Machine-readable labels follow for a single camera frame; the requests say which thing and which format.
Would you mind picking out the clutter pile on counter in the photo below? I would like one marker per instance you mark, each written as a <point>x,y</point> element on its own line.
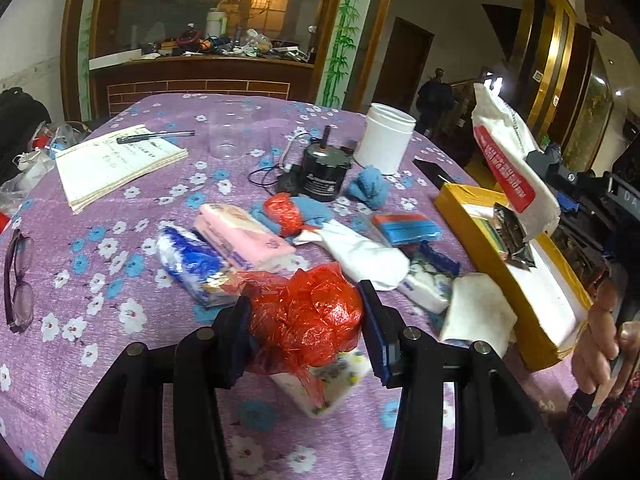
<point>225,44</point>

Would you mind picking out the person's right hand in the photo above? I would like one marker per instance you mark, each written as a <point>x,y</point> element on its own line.
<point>597,345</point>

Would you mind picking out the clear plastic cup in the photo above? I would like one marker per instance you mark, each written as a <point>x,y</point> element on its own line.
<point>225,135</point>

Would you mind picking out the blue floral tissue pack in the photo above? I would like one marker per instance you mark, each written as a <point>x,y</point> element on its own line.
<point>430,272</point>

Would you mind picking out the white cloth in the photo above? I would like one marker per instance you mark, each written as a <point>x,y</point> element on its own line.
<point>360,255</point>

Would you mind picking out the brown wooden door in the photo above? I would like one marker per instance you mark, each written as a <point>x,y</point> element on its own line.
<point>400,65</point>

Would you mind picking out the black foil packet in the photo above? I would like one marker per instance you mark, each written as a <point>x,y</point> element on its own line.
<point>512,237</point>

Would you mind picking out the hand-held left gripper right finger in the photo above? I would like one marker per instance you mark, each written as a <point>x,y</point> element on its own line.
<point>376,332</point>

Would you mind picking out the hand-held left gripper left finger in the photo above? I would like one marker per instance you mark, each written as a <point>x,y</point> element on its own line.
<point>242,332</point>

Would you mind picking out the dark framed glasses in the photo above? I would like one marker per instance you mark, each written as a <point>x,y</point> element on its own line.
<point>17,285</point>

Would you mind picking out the green landscape wall panel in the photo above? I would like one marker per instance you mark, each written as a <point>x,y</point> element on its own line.
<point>592,110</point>

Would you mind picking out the small red plastic bag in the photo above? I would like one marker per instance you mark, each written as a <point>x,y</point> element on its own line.
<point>280,212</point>

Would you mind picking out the black electric motor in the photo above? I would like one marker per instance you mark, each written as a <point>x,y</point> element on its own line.
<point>322,170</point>

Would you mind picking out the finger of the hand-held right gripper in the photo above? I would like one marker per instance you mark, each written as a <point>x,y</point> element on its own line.
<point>566,200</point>
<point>547,165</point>

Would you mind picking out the golden pillar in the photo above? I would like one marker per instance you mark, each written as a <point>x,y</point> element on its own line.
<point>545,60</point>

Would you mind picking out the black pen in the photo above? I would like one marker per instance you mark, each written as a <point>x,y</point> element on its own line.
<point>155,136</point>

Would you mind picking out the wooden counter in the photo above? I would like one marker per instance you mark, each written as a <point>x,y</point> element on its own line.
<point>200,80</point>

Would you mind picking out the large red plastic bag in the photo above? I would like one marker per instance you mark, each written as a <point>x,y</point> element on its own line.
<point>300,320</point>

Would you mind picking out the yellow cardboard box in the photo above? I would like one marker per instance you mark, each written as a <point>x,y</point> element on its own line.
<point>545,300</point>

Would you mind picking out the lemon print tissue pack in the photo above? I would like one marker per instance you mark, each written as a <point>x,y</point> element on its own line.
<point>325,385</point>

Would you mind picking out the white thermos jug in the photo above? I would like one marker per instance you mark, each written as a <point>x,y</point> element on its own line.
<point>216,22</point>

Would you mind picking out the white tissue pack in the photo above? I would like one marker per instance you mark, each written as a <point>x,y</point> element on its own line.
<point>477,310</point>

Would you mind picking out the paper notebook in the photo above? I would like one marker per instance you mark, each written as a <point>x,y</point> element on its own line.
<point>120,165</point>

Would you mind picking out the white plastic jar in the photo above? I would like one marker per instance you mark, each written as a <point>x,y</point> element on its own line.
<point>385,140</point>

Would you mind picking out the blue white plastic pack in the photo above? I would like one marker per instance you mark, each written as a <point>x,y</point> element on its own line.
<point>192,265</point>

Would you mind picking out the wood framed glass partition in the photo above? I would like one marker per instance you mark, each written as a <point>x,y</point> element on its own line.
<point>150,0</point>

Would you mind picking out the blue knitted cloth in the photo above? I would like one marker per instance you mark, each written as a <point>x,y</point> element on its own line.
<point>370,187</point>
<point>315,210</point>

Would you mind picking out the pink tissue pack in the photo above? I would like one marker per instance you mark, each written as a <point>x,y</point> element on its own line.
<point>240,235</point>

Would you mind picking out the crumpled clear plastic bags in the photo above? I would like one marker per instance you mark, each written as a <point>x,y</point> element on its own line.
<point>45,155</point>

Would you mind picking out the white cloth bag red label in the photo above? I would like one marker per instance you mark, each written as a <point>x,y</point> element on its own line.
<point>505,150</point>

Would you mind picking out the blue face mask packet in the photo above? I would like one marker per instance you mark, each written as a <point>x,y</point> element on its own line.
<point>405,227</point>

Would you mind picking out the person's right forearm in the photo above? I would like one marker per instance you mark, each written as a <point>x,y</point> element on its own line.
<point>600,435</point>

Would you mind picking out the black phone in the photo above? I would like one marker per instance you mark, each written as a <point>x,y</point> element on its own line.
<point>435,170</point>

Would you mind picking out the bamboo painted pillar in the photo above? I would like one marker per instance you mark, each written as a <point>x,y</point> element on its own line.
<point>345,35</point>

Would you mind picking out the black bag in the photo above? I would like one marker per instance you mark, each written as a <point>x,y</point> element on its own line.
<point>20,130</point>

